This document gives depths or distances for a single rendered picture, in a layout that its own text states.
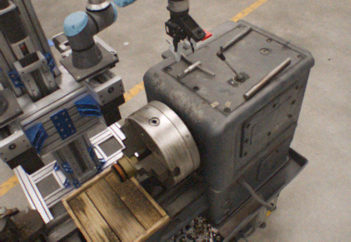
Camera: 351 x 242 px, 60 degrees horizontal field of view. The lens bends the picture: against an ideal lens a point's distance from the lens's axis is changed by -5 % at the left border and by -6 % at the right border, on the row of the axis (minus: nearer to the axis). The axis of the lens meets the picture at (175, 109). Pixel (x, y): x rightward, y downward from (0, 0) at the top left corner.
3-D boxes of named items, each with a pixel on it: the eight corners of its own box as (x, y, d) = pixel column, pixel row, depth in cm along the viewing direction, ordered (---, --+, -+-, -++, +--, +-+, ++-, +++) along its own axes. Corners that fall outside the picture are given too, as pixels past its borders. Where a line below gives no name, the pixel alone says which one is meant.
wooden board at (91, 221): (121, 165, 144) (119, 160, 142) (170, 220, 123) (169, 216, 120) (64, 204, 133) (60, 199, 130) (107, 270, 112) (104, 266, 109)
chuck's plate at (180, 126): (152, 133, 146) (145, 84, 122) (199, 180, 130) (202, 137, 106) (146, 137, 145) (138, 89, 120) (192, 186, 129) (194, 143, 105)
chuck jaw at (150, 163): (157, 147, 119) (177, 164, 111) (160, 157, 122) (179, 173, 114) (133, 164, 114) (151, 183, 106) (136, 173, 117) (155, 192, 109)
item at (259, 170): (230, 163, 242) (234, 74, 181) (279, 204, 214) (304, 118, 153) (168, 212, 219) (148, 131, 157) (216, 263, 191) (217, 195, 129)
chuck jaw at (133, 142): (148, 141, 124) (132, 114, 122) (152, 142, 119) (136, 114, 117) (124, 157, 120) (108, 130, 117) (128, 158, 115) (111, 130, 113)
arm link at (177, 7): (193, -4, 109) (175, 4, 105) (193, 7, 112) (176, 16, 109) (179, -10, 113) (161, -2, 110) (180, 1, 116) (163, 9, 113)
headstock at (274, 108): (234, 74, 181) (235, 13, 153) (304, 119, 153) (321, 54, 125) (149, 130, 157) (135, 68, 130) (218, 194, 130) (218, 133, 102)
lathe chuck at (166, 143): (146, 137, 145) (138, 89, 120) (192, 186, 129) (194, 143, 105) (130, 148, 141) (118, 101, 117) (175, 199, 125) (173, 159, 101)
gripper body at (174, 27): (180, 27, 125) (178, 0, 117) (195, 36, 120) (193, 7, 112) (165, 36, 122) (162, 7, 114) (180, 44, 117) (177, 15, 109)
